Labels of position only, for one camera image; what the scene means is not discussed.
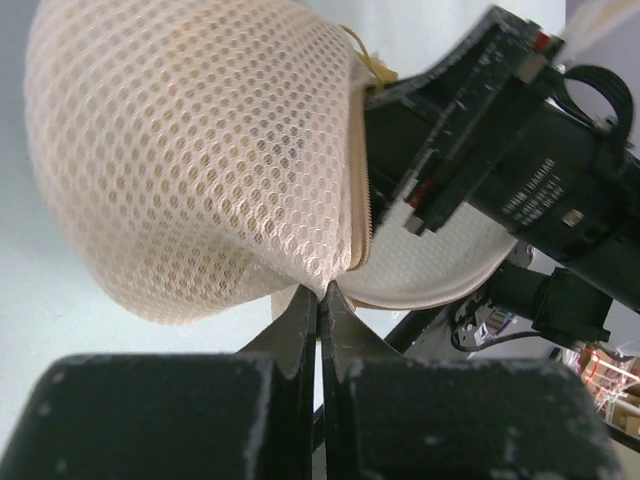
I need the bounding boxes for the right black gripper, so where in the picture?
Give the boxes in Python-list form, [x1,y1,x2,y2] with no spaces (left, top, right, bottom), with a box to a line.
[364,6,639,309]

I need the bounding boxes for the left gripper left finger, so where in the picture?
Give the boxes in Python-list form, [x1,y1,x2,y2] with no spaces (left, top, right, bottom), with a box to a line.
[1,287,318,479]

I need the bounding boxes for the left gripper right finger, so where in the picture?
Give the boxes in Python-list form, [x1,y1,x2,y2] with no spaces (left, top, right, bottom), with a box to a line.
[322,283,625,479]

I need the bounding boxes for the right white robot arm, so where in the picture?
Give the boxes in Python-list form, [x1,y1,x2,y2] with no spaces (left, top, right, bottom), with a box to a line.
[365,6,639,347]

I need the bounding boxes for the yellow bra in bag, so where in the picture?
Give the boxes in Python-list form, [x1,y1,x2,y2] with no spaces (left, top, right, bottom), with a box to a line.
[341,25,399,91]

